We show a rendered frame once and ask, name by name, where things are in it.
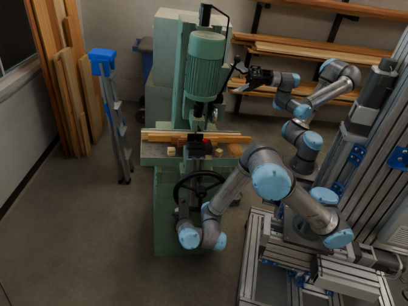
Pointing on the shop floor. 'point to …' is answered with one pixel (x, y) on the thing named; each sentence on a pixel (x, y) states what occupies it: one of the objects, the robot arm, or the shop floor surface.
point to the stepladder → (103, 71)
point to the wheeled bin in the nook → (146, 43)
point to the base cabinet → (171, 244)
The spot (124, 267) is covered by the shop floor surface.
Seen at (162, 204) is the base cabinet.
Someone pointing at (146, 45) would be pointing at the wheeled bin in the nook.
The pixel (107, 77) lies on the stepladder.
